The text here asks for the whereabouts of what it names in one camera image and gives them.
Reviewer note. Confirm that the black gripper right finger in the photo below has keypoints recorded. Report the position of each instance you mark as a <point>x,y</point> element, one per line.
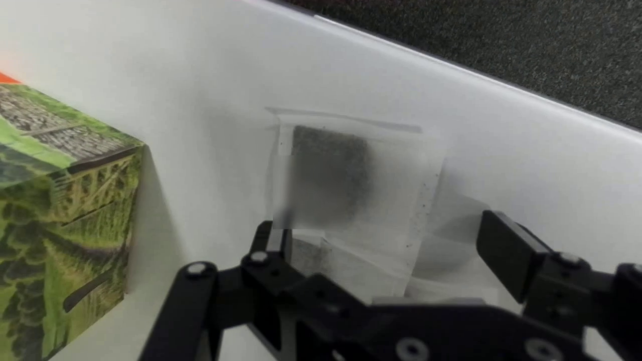
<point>533,272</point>

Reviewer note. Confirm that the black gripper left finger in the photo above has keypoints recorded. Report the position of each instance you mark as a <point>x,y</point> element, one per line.
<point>193,306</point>

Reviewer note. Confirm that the green cardboard tea box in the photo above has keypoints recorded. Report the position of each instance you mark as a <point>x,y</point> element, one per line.
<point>61,213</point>

